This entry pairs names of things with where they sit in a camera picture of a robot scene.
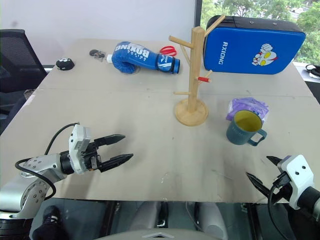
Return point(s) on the small dark trinket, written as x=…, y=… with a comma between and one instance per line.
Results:
x=96, y=53

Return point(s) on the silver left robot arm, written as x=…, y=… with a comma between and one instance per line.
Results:
x=37, y=166

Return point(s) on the purple tissue packet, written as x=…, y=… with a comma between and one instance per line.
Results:
x=258, y=106

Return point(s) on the black office chair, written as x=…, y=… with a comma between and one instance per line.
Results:
x=17, y=62

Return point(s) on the blue boxing punch pad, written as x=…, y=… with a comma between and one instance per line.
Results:
x=240, y=50

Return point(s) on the grey robot torso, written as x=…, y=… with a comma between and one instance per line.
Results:
x=160, y=235

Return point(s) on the blue boxing glove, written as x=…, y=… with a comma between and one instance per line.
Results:
x=130, y=56

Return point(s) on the black shoe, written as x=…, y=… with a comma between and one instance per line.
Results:
x=53, y=221

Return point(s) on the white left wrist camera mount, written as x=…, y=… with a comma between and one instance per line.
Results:
x=78, y=140

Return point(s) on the small white bottle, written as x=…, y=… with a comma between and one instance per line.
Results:
x=109, y=58

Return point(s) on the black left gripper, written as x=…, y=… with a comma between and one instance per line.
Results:
x=91, y=160

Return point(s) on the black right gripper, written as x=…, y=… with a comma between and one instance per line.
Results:
x=282, y=190

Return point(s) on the black round pouch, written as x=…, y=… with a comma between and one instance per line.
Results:
x=65, y=64

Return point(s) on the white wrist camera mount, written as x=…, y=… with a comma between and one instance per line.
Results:
x=298, y=175
x=78, y=140

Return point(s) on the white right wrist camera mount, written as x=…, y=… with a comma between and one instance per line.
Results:
x=298, y=175

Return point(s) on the wooden mug tree stand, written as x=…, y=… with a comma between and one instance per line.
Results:
x=193, y=87

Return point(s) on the teal mug yellow inside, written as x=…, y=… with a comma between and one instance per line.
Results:
x=237, y=133

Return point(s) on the dark window frame post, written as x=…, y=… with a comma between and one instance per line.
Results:
x=198, y=12

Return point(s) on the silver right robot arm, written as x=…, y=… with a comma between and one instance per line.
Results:
x=311, y=200

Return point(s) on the grey rounded shape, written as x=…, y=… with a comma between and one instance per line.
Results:
x=213, y=220

